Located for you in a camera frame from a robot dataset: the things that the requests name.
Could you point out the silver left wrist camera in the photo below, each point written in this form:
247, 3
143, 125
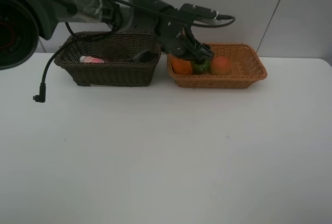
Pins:
209, 21

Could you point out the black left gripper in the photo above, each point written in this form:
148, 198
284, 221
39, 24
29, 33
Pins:
175, 36

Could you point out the dark brown wicker basket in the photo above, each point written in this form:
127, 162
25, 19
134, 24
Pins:
117, 74

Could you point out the green lime fruit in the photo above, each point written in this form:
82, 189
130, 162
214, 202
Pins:
201, 67

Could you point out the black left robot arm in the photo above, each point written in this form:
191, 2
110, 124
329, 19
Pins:
23, 22

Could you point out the light orange wicker basket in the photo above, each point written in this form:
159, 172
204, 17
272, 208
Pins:
246, 69

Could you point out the translucent purple plastic cup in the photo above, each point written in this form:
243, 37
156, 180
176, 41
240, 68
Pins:
115, 53

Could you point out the red orange peach fruit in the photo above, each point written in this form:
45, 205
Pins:
220, 66

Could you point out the dark green square bottle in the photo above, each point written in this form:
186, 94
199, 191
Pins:
144, 56

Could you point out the pink bottle white cap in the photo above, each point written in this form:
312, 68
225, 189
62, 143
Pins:
89, 59

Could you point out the orange mandarin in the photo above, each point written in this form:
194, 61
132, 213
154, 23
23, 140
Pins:
181, 67

